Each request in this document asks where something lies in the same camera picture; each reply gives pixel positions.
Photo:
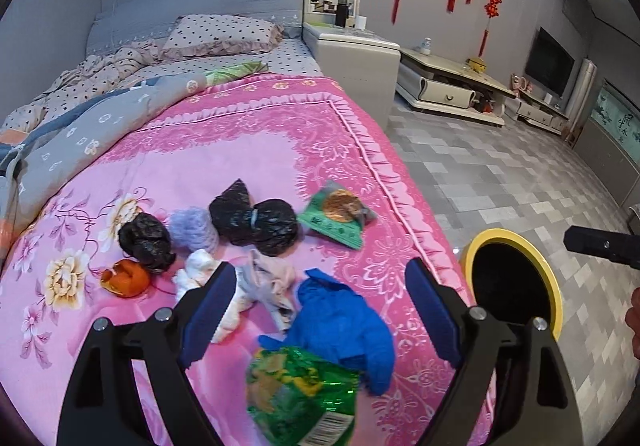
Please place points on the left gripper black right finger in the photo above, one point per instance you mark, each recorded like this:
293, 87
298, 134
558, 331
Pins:
535, 401

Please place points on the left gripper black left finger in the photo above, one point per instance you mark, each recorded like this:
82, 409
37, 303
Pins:
102, 404

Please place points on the yellow rim trash bin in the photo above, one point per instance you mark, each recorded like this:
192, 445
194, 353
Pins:
510, 278

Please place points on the person's right hand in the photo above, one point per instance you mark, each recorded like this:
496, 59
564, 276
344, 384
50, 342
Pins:
632, 319

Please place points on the orange peel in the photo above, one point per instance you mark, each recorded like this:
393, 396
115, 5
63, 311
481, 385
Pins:
126, 279

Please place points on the white standing air conditioner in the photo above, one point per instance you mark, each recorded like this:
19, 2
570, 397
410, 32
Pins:
579, 96

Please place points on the small black plastic bag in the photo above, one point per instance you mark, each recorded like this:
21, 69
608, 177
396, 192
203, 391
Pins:
147, 240

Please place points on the green shiny chip bag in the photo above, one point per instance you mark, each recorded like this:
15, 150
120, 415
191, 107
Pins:
297, 398

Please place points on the purple foam fruit net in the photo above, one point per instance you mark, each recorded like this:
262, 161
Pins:
191, 230

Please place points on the beige crumpled cloth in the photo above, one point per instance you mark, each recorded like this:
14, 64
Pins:
269, 280

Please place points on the blue crumpled cloth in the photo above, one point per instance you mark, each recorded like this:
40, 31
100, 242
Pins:
337, 325

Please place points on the yellow toy on cabinet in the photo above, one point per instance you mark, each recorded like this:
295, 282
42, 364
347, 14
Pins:
476, 64

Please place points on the large black plastic bag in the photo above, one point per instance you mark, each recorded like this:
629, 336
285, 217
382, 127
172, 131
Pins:
271, 225

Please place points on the white low tv cabinet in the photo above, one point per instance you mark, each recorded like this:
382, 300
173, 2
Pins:
437, 85

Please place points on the grey patterned quilt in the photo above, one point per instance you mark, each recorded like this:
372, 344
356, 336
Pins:
51, 155

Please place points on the green snack wrapper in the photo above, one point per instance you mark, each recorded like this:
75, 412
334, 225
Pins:
338, 214

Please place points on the small white jar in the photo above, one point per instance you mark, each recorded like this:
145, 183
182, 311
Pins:
426, 46

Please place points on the white bedside cabinet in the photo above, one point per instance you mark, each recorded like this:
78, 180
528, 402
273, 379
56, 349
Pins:
364, 64

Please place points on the pink floral bedspread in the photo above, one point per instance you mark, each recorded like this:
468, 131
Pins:
285, 137

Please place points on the black thermos bottle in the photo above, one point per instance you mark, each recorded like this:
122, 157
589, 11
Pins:
341, 13

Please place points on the polka dot pillow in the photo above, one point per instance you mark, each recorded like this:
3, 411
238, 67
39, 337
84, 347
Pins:
210, 35

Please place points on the polka dot bed sheet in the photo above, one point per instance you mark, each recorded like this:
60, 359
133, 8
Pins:
291, 57

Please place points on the grey bed headboard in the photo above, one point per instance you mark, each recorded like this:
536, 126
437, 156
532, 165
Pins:
154, 19

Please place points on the wall mounted television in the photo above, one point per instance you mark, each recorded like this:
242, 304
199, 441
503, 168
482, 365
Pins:
549, 63

